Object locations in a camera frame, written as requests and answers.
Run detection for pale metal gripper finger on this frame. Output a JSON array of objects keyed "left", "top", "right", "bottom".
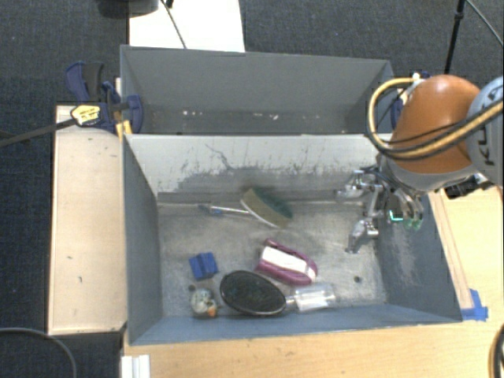
[
  {"left": 345, "top": 217, "right": 380, "bottom": 255},
  {"left": 334, "top": 169, "right": 371, "bottom": 201}
]

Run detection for clear plastic bottle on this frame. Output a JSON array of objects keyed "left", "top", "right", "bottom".
[{"left": 284, "top": 283, "right": 337, "bottom": 314}]

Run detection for green and tan dish brush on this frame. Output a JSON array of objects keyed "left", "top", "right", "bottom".
[{"left": 198, "top": 186, "right": 295, "bottom": 230}]

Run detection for purple and white pouch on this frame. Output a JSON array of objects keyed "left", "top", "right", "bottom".
[{"left": 254, "top": 238, "right": 319, "bottom": 287}]

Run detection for grey metal bin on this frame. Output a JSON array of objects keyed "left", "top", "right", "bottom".
[{"left": 119, "top": 44, "right": 464, "bottom": 347}]

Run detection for black oval brush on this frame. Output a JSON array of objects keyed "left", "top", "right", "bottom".
[{"left": 218, "top": 269, "right": 287, "bottom": 317}]

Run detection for blue block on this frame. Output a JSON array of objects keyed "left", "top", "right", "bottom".
[{"left": 188, "top": 251, "right": 220, "bottom": 281}]

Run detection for small white and orange toy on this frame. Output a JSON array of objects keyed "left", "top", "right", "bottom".
[{"left": 189, "top": 285, "right": 219, "bottom": 319}]

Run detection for pale wood flat board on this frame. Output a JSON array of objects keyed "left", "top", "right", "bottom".
[{"left": 46, "top": 104, "right": 129, "bottom": 336}]

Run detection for black cylinder on white bracket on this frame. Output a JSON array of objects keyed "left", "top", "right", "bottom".
[{"left": 443, "top": 174, "right": 493, "bottom": 200}]

